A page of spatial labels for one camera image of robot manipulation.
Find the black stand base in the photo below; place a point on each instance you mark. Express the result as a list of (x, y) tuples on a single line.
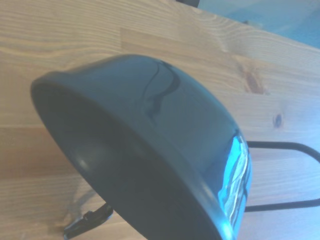
[(188, 2)]

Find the dark glossy bowl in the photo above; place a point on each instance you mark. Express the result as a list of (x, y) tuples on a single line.
[(140, 120)]

